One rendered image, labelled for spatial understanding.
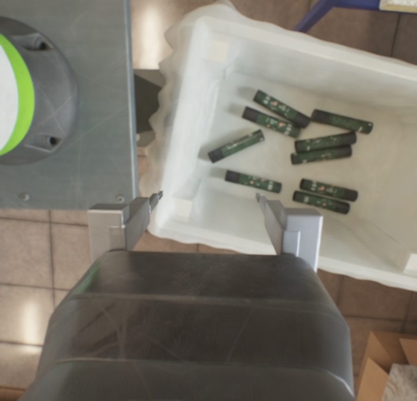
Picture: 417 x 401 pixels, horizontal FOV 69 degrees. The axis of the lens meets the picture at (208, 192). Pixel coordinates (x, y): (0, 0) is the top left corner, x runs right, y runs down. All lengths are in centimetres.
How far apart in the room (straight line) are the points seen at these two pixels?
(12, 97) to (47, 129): 7
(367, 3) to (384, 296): 122
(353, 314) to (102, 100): 151
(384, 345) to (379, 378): 17
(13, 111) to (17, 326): 165
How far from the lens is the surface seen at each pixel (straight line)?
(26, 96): 31
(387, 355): 167
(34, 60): 34
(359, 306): 166
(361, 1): 93
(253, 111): 78
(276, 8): 133
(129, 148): 35
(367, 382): 165
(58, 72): 35
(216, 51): 60
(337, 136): 84
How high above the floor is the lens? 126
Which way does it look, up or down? 76 degrees down
